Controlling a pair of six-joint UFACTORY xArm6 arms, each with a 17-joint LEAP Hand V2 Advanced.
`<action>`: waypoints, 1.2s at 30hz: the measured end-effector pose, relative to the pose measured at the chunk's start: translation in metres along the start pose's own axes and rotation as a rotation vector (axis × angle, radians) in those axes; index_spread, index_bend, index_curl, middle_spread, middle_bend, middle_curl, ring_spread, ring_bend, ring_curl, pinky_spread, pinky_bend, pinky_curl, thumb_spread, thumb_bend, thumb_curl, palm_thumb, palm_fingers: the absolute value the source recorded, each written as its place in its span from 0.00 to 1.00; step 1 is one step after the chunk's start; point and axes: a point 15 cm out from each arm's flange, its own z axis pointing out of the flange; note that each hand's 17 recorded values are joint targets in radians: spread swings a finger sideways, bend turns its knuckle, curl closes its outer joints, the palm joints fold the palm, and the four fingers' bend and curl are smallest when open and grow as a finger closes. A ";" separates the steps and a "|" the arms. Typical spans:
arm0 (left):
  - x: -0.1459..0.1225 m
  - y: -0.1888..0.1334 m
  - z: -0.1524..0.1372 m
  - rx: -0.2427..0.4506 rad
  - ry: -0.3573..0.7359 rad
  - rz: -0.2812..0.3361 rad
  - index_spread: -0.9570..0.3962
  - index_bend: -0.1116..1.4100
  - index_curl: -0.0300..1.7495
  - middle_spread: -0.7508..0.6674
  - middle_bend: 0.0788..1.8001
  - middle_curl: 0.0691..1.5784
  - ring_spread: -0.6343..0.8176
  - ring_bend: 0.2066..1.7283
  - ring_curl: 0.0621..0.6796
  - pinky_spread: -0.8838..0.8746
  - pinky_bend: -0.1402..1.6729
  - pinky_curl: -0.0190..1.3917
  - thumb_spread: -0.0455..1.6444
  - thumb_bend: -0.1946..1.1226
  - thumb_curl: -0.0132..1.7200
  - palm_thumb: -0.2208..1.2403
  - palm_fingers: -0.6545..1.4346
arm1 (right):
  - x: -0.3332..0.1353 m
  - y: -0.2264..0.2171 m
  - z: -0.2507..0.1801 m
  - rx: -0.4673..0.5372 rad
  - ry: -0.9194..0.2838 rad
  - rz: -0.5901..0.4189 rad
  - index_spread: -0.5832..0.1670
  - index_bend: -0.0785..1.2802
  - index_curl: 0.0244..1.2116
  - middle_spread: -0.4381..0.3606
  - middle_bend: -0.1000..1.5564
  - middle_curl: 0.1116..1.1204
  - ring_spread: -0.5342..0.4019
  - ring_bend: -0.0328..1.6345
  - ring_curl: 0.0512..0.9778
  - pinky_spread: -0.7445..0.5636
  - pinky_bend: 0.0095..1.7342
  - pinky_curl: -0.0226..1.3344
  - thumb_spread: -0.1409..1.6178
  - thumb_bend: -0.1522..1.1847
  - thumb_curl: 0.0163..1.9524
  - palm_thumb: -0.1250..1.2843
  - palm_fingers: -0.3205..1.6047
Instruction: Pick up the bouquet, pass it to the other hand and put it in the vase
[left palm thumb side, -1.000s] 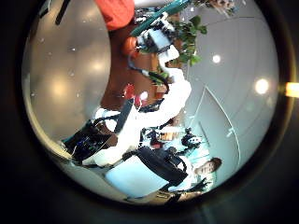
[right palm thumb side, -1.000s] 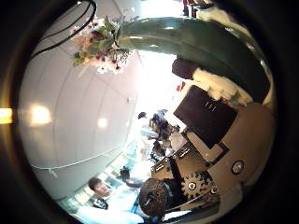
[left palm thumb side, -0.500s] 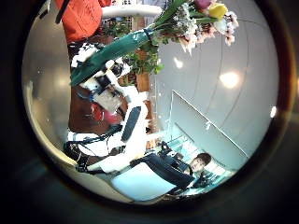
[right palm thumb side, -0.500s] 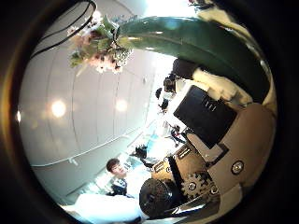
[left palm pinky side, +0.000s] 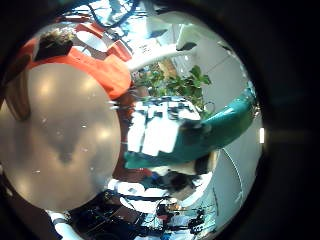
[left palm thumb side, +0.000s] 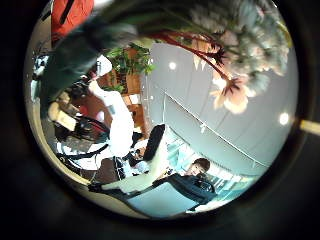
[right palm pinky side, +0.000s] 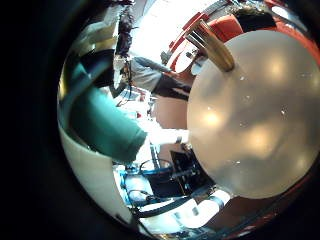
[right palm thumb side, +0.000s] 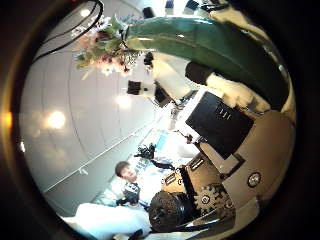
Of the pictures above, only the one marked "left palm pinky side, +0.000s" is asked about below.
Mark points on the orange sofa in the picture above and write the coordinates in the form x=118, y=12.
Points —
x=100, y=71

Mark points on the black bag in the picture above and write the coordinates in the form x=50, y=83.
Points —
x=53, y=46

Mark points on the green leafy plant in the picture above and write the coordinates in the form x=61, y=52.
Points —
x=181, y=85

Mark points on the black equipment stand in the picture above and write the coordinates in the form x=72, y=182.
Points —
x=110, y=220

